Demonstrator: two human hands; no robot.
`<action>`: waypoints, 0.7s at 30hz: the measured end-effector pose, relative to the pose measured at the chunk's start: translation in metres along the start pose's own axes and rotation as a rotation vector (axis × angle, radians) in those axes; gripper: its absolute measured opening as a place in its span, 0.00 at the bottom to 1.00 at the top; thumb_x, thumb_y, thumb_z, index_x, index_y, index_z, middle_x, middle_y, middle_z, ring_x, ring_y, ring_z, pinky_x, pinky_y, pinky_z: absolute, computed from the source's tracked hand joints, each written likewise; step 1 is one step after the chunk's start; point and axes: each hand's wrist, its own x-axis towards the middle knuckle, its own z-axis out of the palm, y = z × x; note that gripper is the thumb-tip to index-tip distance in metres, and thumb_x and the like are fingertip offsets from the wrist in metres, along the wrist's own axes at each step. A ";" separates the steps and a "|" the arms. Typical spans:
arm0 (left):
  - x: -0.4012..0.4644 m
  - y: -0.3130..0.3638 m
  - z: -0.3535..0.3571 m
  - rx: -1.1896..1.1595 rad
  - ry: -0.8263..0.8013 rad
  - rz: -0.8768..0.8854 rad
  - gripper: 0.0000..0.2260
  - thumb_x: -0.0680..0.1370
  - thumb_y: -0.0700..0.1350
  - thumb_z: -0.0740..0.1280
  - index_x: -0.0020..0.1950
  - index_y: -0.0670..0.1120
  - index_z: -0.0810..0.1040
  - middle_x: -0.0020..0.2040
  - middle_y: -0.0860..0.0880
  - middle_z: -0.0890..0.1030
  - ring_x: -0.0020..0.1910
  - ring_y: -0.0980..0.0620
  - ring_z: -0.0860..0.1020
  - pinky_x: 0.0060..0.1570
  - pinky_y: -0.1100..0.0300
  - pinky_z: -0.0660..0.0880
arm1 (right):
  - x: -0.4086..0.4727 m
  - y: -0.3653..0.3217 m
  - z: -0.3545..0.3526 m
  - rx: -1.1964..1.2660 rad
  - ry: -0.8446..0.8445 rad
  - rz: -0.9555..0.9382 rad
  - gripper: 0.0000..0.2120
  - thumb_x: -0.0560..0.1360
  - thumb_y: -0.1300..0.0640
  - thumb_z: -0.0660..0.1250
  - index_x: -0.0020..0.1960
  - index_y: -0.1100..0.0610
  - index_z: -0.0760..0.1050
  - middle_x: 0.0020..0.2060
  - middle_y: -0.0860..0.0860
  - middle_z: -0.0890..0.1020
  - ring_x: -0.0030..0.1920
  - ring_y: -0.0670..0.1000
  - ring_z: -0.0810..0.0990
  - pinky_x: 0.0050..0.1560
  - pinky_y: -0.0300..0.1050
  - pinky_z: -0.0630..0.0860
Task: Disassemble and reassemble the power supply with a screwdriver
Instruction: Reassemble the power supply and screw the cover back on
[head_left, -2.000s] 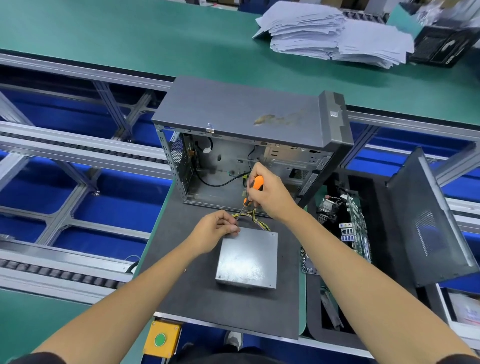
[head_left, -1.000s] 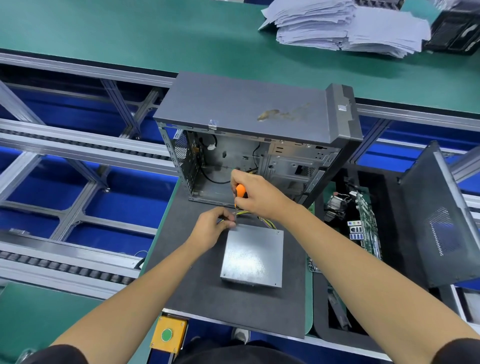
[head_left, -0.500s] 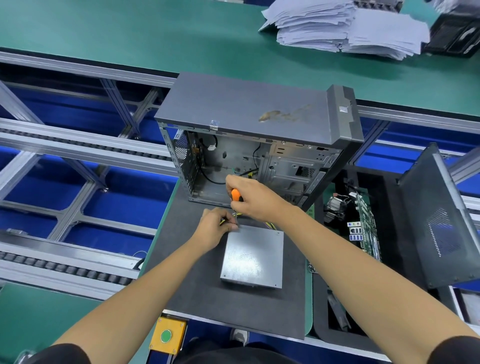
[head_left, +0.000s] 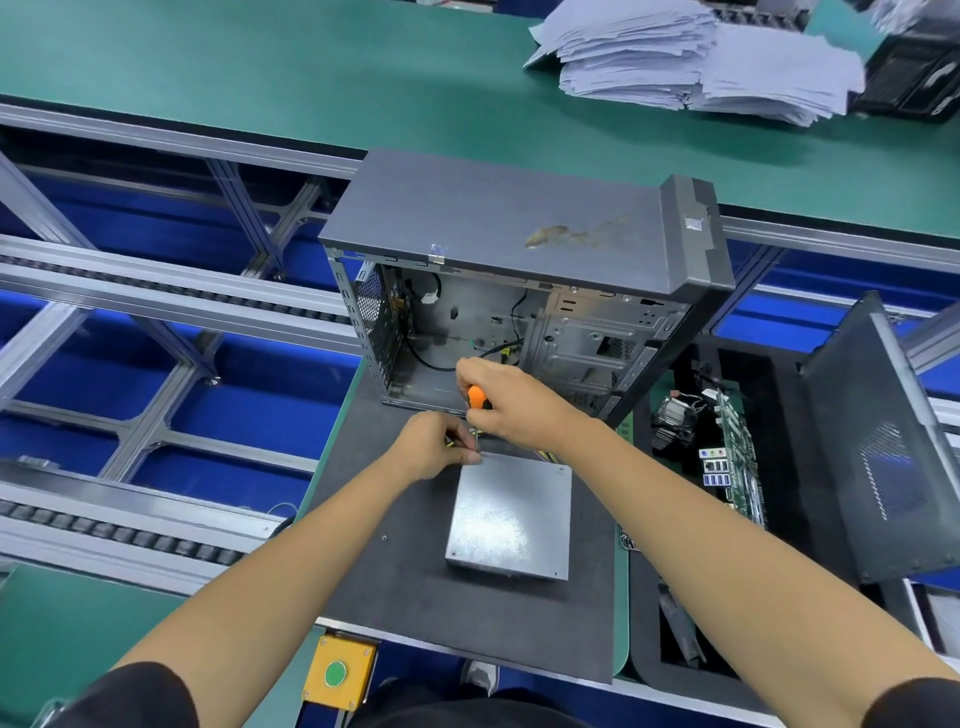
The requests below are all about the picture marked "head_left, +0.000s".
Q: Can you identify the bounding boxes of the person's left hand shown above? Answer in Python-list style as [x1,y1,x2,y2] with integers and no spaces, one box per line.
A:
[387,408,485,485]

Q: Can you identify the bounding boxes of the person's right hand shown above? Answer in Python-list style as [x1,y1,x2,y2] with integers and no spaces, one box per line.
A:
[454,357,579,456]

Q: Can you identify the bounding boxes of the orange-handled screwdriver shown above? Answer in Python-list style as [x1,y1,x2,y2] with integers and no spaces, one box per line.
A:
[463,384,492,452]

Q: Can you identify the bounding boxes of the silver optical drive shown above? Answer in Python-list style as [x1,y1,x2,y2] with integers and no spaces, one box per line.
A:
[444,450,578,579]

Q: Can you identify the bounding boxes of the silver power supply unit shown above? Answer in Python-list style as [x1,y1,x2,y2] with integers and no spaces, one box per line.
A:
[445,558,572,587]

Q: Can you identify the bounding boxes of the person's right forearm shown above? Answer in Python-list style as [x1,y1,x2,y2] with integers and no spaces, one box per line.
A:
[552,405,960,707]

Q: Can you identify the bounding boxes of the person's left forearm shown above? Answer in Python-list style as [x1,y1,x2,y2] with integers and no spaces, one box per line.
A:
[112,462,422,728]

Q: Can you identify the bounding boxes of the person's left shoe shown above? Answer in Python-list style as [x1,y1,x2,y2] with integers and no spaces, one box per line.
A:
[462,660,501,696]

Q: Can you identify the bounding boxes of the person's black trousers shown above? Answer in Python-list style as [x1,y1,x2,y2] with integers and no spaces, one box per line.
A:
[352,682,602,728]

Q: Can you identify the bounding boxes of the person's black shirt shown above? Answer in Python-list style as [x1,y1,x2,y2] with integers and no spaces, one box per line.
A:
[52,660,960,728]

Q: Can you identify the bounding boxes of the dark grey foam mat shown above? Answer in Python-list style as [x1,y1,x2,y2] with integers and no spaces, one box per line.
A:
[300,367,632,684]

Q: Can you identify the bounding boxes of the processor cooler with fan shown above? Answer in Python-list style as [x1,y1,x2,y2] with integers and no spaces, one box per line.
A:
[652,390,714,452]

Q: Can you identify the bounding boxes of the grey computer tower case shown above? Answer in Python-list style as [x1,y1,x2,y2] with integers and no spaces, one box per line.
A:
[318,147,738,426]

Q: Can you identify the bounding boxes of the green motherboard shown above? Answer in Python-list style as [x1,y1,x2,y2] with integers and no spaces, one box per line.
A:
[622,375,770,530]

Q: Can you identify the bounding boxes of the yellow box with green button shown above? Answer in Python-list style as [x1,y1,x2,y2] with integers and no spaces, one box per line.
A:
[301,633,380,713]

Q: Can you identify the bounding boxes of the black foam tray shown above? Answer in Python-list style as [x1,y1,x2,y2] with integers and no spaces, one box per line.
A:
[627,337,960,714]

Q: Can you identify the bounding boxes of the dark grey case side panel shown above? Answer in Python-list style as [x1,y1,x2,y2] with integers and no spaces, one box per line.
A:
[799,291,960,587]

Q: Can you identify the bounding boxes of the stack of white papers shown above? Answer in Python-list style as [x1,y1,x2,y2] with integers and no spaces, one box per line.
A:
[525,0,869,129]

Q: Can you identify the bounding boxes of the black cardboard box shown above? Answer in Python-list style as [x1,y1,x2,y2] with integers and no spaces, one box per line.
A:
[852,30,960,122]

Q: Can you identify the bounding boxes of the aluminium conveyor frame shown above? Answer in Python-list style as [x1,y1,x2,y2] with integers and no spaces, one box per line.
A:
[0,97,960,728]

